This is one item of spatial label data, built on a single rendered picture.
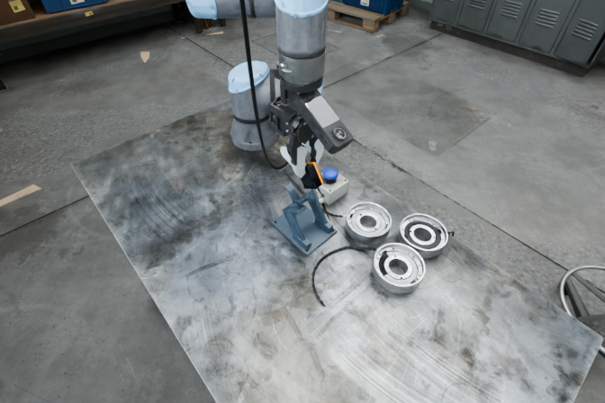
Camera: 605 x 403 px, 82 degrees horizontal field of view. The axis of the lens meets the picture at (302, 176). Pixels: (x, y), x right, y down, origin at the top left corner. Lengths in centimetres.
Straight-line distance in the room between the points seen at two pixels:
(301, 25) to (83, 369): 154
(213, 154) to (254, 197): 23
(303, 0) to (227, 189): 58
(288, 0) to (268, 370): 60
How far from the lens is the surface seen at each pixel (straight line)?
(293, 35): 54
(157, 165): 110
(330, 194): 88
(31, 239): 230
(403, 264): 80
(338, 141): 57
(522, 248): 211
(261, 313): 75
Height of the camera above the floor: 147
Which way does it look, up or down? 43 degrees down
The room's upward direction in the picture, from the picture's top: straight up
